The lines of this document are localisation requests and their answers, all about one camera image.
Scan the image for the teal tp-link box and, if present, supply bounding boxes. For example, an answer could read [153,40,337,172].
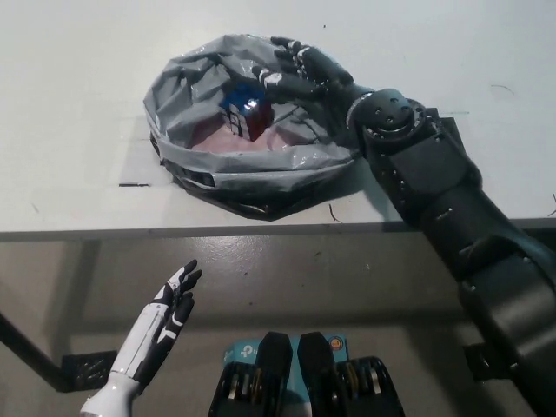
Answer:
[223,334,348,392]

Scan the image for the black tape square marker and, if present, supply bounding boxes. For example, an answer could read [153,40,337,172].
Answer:
[423,106,473,169]

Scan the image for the black table leg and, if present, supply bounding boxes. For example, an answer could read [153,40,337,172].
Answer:
[0,310,70,392]

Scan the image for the grey plastic bag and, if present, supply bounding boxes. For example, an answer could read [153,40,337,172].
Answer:
[142,34,361,222]

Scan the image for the reddish sheet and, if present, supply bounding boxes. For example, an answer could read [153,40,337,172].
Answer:
[190,123,305,153]

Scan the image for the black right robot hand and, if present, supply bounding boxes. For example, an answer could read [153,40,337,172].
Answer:
[251,36,374,113]

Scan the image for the rubik's cube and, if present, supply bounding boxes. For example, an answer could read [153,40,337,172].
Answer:
[221,81,274,142]

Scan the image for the clear tape patch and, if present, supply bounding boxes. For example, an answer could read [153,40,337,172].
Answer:
[117,115,164,188]

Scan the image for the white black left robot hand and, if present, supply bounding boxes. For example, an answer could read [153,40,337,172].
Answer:
[108,259,204,391]

